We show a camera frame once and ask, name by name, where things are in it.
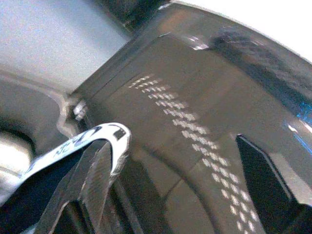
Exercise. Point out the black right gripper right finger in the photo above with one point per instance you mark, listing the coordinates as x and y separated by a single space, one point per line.
265 185

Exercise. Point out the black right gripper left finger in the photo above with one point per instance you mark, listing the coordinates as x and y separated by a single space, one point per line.
97 175

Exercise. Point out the dark garment with white label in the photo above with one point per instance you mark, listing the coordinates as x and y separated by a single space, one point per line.
107 129

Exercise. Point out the perforated steel washer drum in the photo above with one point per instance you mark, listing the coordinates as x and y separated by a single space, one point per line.
195 102

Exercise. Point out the grey washer door seal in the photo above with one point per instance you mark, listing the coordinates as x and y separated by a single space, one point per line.
44 53

